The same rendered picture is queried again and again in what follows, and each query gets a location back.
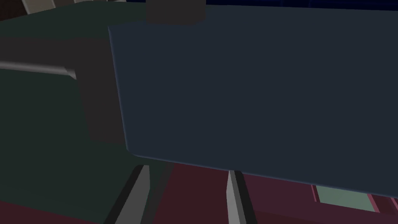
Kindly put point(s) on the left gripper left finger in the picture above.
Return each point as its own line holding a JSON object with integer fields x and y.
{"x": 136, "y": 199}

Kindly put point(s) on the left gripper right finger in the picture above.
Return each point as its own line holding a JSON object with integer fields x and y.
{"x": 238, "y": 202}

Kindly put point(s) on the dark blue table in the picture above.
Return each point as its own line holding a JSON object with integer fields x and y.
{"x": 255, "y": 93}

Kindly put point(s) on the dark grey block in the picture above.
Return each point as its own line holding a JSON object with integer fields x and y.
{"x": 175, "y": 11}

